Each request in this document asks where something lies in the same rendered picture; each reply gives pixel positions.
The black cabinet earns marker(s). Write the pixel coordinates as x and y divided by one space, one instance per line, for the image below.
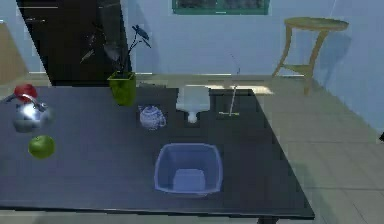
66 43

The dark grey table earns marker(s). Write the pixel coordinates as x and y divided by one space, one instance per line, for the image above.
100 166

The silver kettle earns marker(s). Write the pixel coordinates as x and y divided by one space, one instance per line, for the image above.
30 116

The blue plastic basin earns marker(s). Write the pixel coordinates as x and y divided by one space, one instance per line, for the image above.
188 170

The green framed window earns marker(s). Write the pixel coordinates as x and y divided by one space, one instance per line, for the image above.
220 6

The red tomato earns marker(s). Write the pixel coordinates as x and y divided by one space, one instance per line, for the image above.
25 90

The tan round side table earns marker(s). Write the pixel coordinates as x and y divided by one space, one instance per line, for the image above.
313 25

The house plant in green pot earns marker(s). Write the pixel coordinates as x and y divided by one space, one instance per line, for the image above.
124 89

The blue white teapot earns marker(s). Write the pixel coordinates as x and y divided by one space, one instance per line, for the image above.
151 117

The green apple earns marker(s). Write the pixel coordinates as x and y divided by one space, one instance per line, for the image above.
41 146

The thin pale floor lamp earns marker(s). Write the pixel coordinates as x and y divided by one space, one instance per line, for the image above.
232 100

